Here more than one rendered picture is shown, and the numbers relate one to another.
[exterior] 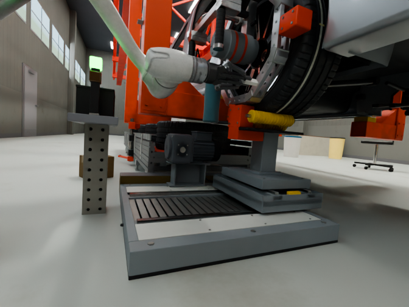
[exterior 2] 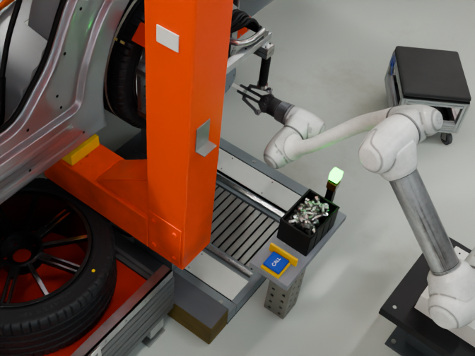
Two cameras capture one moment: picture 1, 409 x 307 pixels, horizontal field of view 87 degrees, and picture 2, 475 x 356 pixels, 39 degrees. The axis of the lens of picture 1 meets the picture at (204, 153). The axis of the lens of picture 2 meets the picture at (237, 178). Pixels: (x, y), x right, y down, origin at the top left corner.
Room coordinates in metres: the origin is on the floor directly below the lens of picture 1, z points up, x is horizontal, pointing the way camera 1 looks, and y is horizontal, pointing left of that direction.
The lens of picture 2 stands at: (2.17, 1.63, 2.50)
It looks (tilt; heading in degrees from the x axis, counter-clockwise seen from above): 48 degrees down; 234
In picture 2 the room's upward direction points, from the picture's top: 8 degrees clockwise
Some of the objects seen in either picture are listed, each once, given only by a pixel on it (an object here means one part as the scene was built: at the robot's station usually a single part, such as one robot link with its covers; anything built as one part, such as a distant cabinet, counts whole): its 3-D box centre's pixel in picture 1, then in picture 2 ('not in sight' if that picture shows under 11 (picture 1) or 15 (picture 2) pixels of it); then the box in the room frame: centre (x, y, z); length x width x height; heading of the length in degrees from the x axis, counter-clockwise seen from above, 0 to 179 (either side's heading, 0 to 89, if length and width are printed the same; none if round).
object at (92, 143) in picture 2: not in sight; (71, 142); (1.66, -0.10, 0.70); 0.14 x 0.14 x 0.05; 23
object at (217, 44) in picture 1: (220, 28); (264, 70); (0.89, -0.02, 0.83); 0.04 x 0.04 x 0.16
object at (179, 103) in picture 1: (199, 95); (107, 167); (1.59, 0.06, 0.69); 0.52 x 0.17 x 0.35; 113
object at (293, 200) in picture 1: (260, 189); not in sight; (1.21, -0.33, 0.13); 0.50 x 0.36 x 0.10; 23
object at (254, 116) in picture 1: (271, 118); not in sight; (1.07, -0.31, 0.51); 0.29 x 0.06 x 0.06; 113
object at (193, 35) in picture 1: (197, 38); not in sight; (1.22, 0.08, 0.93); 0.09 x 0.05 x 0.05; 113
